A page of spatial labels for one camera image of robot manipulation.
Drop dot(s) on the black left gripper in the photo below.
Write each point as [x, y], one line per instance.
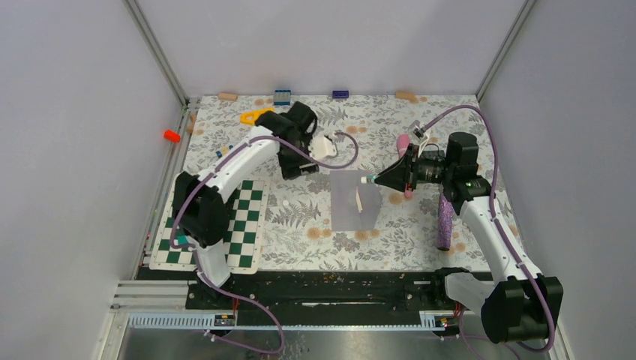
[293, 170]

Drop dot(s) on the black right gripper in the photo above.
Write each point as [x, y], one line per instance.
[402, 172]

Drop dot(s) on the small glue stick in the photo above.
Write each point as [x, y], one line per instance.
[368, 179]

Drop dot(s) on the grey paper envelope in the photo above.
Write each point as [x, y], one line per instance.
[344, 213]

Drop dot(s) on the tan lined letter paper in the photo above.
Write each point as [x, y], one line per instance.
[358, 200]

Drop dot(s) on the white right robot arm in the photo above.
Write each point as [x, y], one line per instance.
[521, 304]

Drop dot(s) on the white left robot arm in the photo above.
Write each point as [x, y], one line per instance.
[201, 203]

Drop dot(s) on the floral patterned table mat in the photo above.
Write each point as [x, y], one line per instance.
[365, 130]

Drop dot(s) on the pink toy microphone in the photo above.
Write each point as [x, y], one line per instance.
[402, 143]

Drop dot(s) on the purple glitter microphone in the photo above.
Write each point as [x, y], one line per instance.
[445, 224]

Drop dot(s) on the green white chessboard mat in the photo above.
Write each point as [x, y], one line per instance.
[242, 241]

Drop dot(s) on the yellow triangle toy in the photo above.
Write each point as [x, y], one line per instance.
[250, 118]

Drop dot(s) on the blue building brick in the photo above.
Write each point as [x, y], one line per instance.
[282, 97]

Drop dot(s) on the wooden toy car blue wheels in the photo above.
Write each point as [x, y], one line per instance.
[224, 151]

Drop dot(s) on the right wooden cylinder block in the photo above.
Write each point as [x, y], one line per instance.
[406, 96]

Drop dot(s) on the wooden cylinder block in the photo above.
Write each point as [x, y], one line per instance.
[224, 96]
[406, 96]

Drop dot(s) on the dark purple building brick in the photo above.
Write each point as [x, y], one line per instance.
[340, 94]

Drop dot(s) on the left wooden cylinder block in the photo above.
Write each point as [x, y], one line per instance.
[224, 96]

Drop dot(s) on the orange plastic cap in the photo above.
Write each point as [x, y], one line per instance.
[172, 136]

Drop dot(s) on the teal small block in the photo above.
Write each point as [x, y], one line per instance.
[181, 240]

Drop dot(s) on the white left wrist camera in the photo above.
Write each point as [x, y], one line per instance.
[322, 147]

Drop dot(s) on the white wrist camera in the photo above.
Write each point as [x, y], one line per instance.
[322, 147]
[422, 134]

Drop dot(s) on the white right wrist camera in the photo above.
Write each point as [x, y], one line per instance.
[422, 134]

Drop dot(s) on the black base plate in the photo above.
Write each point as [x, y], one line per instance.
[326, 298]

